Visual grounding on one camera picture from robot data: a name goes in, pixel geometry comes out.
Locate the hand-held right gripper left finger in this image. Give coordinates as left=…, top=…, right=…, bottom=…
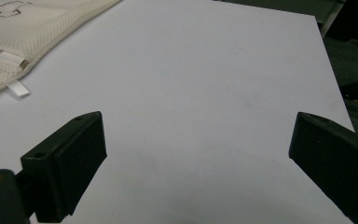
left=20, top=110, right=108, bottom=224

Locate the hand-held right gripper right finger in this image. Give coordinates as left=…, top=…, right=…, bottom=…
left=288, top=111, right=358, bottom=224

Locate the cream mesh fabric cover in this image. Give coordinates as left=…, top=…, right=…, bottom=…
left=0, top=0, right=123, bottom=103

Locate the white table frame leg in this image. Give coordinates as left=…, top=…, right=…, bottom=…
left=318, top=0, right=346, bottom=39

